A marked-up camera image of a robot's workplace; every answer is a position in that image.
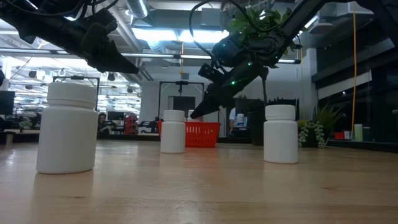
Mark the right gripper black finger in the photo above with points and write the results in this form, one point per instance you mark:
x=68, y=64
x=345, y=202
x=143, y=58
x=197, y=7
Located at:
x=210, y=107

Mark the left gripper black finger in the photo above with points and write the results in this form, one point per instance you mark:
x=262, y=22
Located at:
x=115, y=62

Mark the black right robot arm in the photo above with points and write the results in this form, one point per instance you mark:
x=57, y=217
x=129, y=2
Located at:
x=298, y=18

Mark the red plastic basket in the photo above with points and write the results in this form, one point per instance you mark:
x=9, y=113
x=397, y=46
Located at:
x=202, y=135

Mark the black hanging lamp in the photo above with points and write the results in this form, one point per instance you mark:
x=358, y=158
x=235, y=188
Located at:
x=111, y=76

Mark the person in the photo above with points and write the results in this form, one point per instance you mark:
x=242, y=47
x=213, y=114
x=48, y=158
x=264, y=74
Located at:
x=102, y=118
x=232, y=115

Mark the white jug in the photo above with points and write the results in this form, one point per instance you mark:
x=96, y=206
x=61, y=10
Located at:
x=240, y=120

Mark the long linear ceiling light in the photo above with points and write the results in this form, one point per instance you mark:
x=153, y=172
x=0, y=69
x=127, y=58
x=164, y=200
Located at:
x=155, y=55

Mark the black square planter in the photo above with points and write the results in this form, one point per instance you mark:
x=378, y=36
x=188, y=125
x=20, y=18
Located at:
x=256, y=127

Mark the green leafy indoor tree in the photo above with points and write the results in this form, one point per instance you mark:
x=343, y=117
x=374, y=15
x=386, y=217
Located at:
x=242, y=25

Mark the red cart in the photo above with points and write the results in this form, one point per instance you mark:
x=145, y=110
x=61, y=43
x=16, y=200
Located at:
x=131, y=124

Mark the trailing succulent plant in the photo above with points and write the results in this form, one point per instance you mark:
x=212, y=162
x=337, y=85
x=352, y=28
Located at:
x=317, y=130

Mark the spiky green plant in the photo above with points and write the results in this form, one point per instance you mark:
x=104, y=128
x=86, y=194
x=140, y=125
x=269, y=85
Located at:
x=326, y=116

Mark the small red box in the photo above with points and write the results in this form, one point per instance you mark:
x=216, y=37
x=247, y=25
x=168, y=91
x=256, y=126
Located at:
x=339, y=136

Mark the yellow vertical pole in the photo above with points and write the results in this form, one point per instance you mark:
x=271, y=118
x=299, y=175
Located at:
x=354, y=93

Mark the light green cup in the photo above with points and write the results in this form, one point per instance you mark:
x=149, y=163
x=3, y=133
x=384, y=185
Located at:
x=358, y=132

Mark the dark green cup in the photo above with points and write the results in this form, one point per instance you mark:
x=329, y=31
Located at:
x=367, y=133

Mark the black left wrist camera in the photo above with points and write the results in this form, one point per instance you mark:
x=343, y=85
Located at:
x=99, y=21

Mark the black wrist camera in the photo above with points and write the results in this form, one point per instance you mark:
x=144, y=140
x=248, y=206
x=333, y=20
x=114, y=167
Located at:
x=210, y=73
x=99, y=21

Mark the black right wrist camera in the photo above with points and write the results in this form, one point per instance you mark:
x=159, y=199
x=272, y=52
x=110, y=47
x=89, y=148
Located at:
x=210, y=73

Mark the shiny round ceiling duct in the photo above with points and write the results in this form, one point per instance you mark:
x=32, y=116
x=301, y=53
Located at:
x=136, y=7

